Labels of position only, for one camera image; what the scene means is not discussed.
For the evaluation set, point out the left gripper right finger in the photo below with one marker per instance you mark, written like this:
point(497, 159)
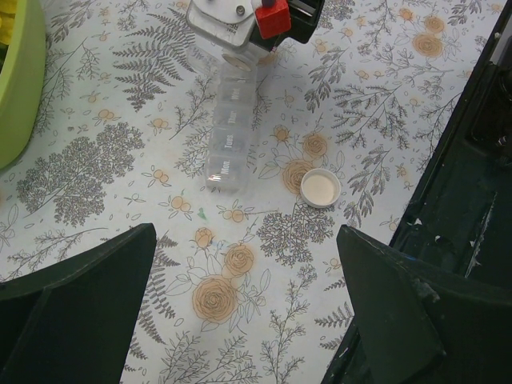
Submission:
point(416, 323)

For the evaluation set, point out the white cap pill bottle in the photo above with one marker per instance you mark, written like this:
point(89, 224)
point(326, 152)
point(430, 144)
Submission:
point(246, 59)

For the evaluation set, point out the green plastic tray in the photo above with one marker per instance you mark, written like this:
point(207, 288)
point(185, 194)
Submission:
point(22, 78)

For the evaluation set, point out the floral table mat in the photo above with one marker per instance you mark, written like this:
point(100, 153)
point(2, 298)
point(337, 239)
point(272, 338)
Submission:
point(246, 287)

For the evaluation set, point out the white bottle cap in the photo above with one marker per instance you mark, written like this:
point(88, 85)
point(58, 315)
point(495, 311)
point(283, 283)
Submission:
point(320, 188)

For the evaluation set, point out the clear pill organizer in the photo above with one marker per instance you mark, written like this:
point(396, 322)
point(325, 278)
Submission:
point(231, 135)

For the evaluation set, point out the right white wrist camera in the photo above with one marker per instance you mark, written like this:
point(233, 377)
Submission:
point(234, 24)

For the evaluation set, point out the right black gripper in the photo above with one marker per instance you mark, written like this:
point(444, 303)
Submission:
point(304, 16)

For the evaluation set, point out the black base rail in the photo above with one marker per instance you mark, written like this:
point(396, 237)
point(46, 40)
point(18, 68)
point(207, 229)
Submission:
point(459, 217)

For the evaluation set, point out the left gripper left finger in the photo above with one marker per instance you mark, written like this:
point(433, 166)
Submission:
point(73, 322)

